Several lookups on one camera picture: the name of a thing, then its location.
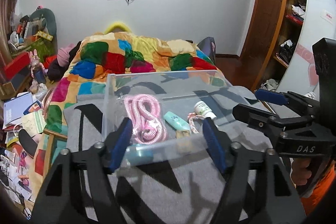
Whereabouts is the right hand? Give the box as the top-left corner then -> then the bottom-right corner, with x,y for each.
291,158 -> 311,186

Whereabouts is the pink braided bracelet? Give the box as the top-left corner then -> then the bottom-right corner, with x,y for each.
186,112 -> 207,135

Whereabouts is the brown wooden door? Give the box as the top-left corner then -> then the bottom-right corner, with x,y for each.
240,0 -> 282,90

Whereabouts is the yellow plush pillow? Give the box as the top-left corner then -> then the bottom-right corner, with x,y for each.
104,22 -> 131,34

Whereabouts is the mint green lotion bottle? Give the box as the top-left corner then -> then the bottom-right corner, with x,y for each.
163,111 -> 190,131

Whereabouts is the clear plastic storage bin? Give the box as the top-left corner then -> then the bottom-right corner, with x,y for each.
102,70 -> 248,168

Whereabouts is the grey black patterned blanket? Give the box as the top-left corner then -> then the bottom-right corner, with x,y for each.
64,86 -> 270,223

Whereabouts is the colourful patchwork quilt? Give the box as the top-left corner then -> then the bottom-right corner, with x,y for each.
28,31 -> 227,188

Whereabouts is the pink bunny toy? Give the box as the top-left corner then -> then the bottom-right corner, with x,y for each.
29,49 -> 47,84

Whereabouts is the wooden shelf unit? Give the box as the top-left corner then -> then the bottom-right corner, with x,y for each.
251,0 -> 306,91

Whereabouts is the green grey plush cushion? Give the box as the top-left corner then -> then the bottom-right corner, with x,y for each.
27,8 -> 57,43

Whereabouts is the purple backpack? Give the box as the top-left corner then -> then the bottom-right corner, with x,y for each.
197,37 -> 216,63

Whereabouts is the blue white booklet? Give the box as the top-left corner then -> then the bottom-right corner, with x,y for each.
3,93 -> 33,128

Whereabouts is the red box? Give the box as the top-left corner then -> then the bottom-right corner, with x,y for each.
3,52 -> 30,80

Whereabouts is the white medicine bottle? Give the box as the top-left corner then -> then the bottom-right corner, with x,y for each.
194,101 -> 217,120

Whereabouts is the pink rope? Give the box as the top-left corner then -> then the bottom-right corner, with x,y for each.
123,93 -> 169,145

